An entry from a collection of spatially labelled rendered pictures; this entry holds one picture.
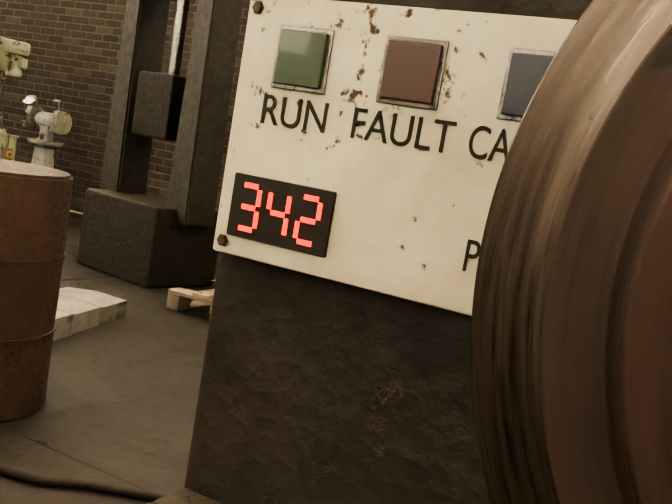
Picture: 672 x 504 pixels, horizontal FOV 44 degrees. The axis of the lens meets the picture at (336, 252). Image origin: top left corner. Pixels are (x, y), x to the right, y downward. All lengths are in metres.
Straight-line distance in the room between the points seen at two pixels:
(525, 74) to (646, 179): 0.18
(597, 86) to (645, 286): 0.09
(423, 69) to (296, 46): 0.09
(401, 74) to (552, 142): 0.19
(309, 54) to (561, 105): 0.24
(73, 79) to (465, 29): 8.82
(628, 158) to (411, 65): 0.22
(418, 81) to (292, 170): 0.11
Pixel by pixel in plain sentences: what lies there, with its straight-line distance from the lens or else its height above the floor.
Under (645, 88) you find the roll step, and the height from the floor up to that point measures 1.19.
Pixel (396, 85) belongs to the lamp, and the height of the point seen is 1.19.
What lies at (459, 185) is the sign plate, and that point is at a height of 1.14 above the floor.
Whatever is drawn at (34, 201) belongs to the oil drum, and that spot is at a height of 0.79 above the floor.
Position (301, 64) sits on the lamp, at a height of 1.20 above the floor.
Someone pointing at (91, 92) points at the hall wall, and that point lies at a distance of 9.08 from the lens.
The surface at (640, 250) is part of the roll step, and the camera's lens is 0.31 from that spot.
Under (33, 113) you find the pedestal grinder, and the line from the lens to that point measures 9.10.
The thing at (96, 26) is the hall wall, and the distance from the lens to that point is 9.15.
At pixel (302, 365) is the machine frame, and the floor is 0.99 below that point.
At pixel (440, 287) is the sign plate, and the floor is 1.07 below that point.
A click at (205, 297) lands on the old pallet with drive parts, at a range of 5.00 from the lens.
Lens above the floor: 1.15
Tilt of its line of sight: 7 degrees down
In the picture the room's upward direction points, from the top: 10 degrees clockwise
